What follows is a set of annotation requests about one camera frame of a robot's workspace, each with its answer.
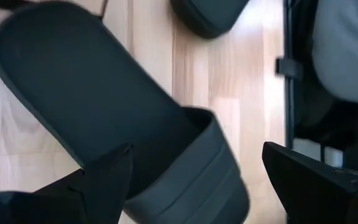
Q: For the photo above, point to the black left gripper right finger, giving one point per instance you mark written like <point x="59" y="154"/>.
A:
<point x="315" y="189"/>

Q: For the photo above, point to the black aluminium rig frame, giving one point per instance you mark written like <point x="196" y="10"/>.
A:
<point x="289" y="102"/>

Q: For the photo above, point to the dark grey rubber slide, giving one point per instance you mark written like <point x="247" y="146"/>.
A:
<point x="89" y="93"/>
<point x="207" y="15"/>

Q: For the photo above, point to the person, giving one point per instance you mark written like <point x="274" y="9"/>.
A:
<point x="343" y="46"/>

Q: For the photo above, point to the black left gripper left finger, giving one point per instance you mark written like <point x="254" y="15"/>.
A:
<point x="82" y="196"/>

